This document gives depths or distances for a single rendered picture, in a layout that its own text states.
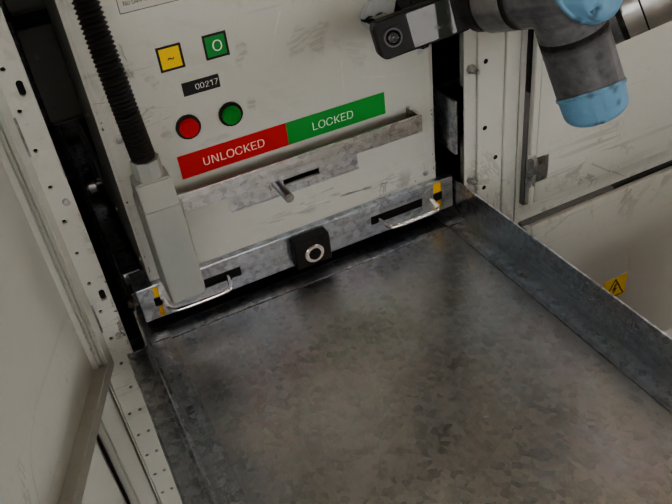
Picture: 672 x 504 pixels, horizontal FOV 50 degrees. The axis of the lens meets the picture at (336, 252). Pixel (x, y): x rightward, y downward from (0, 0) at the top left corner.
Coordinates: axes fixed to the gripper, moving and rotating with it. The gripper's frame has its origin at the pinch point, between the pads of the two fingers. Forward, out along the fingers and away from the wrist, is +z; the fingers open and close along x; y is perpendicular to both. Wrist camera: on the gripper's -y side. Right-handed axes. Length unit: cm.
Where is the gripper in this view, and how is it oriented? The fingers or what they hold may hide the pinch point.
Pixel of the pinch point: (363, 20)
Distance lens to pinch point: 102.0
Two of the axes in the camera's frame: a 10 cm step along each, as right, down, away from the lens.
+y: 7.4, -4.6, 4.9
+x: -2.8, -8.7, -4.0
